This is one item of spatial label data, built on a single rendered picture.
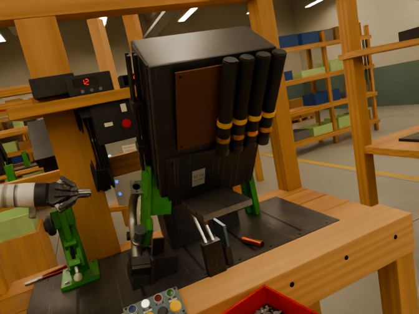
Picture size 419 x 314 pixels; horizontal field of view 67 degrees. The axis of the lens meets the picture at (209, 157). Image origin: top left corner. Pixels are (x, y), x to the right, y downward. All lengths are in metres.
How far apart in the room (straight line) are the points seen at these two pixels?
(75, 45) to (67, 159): 10.03
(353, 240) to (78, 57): 10.61
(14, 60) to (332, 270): 10.82
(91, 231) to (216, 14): 11.69
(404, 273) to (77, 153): 1.31
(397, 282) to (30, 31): 1.62
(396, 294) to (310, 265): 0.47
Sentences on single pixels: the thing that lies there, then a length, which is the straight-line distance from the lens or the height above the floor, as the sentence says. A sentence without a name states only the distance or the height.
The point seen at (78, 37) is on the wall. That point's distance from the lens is 11.36.
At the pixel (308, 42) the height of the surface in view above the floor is 2.04.
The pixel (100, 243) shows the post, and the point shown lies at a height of 0.95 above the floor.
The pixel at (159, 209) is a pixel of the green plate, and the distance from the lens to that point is 1.05.
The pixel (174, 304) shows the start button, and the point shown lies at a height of 0.94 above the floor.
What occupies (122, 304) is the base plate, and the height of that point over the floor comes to 0.90.
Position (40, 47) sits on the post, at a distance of 1.38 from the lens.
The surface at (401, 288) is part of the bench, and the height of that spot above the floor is 0.63.
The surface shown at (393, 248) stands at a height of 0.80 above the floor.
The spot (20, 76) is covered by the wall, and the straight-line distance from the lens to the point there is 11.23.
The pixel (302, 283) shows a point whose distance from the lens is 1.08.
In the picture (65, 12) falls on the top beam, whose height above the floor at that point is 1.86.
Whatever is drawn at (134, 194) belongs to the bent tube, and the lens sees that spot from 1.08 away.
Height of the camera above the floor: 1.45
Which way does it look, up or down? 11 degrees down
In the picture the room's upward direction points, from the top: 12 degrees counter-clockwise
